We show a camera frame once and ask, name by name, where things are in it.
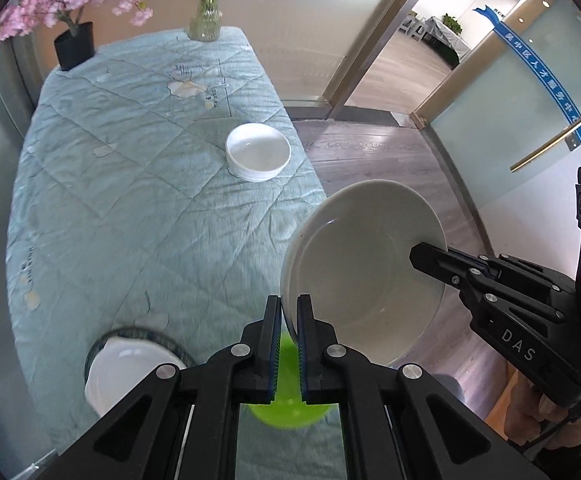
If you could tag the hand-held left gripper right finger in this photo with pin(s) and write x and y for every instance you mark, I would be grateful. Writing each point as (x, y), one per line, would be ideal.
(304, 345)

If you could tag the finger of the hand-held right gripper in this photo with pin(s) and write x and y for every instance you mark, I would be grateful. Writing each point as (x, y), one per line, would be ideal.
(435, 262)
(520, 271)

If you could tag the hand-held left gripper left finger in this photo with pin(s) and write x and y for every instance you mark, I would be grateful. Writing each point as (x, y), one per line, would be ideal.
(271, 345)

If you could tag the green bowl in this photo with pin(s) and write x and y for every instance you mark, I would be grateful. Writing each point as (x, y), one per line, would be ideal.
(288, 375)

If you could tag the large white deep plate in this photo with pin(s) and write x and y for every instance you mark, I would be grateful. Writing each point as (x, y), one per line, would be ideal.
(365, 270)

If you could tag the blue patterned plate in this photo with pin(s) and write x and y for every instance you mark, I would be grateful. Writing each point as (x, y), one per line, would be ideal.
(145, 332)

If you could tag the white eared plate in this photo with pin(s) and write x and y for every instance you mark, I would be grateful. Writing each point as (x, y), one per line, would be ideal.
(120, 375)

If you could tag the person's right hand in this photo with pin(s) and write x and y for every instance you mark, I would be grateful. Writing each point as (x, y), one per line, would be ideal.
(530, 410)

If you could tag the person's grey clothing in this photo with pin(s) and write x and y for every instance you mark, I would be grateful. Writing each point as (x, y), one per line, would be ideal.
(475, 395)

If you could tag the blue glass door sticker strip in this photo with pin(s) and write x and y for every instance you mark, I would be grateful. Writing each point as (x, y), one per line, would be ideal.
(535, 70)

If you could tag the light green quilted tablecloth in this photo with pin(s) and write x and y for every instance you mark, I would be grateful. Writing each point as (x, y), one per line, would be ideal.
(145, 185)

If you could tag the grey cloth covered table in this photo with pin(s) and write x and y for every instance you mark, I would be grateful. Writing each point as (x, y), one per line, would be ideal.
(440, 42)

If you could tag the green potted plant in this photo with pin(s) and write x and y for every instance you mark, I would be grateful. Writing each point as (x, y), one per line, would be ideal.
(453, 25)

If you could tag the glass vase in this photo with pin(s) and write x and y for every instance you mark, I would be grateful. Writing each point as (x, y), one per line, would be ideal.
(204, 25)

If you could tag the black flower pot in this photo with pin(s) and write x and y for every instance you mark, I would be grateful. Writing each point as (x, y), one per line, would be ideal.
(74, 47)

